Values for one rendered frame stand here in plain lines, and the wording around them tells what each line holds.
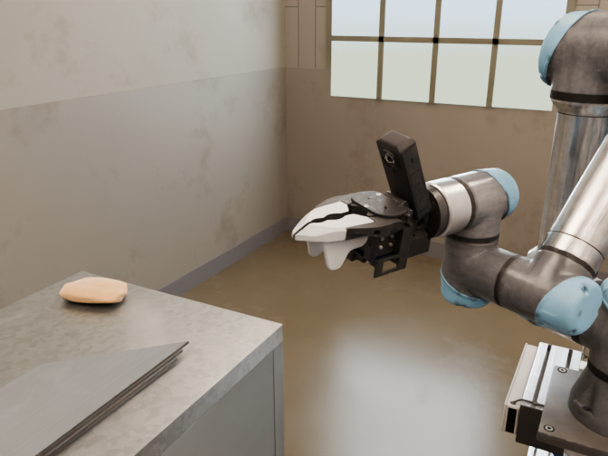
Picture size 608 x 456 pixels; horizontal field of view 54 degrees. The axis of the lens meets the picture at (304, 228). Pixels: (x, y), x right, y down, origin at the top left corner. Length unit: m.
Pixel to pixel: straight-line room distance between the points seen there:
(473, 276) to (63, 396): 0.70
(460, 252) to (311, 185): 3.83
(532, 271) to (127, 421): 0.67
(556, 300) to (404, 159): 0.26
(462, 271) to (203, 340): 0.60
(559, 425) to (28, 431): 0.85
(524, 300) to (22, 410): 0.79
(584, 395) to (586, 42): 0.57
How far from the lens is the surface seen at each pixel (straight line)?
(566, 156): 1.03
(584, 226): 0.82
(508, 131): 4.07
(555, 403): 1.16
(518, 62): 4.01
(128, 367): 1.15
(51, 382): 1.15
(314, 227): 0.65
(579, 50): 1.00
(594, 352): 1.09
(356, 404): 2.82
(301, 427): 2.69
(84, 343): 1.30
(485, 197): 0.82
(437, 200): 0.76
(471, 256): 0.85
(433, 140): 4.20
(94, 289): 1.44
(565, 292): 0.78
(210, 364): 1.17
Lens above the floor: 1.68
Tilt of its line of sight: 20 degrees down
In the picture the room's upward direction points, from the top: straight up
